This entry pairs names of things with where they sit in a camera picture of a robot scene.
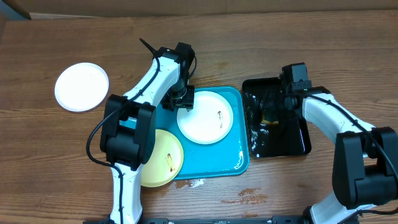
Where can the black plastic tray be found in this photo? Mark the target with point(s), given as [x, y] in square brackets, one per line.
[290, 138]

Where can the yellow green sponge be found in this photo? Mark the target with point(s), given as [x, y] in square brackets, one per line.
[265, 120]

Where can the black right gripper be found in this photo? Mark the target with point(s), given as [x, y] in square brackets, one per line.
[269, 106]

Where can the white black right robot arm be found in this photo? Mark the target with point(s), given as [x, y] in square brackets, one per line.
[365, 159]

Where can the yellow plate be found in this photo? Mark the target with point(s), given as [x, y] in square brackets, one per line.
[165, 162]

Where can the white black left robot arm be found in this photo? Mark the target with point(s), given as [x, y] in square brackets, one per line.
[128, 127]

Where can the white plate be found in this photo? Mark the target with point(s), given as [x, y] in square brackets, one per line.
[210, 119]
[81, 87]

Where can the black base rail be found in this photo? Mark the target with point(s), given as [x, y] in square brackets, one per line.
[277, 219]

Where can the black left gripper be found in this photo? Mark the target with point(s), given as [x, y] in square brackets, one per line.
[188, 102]

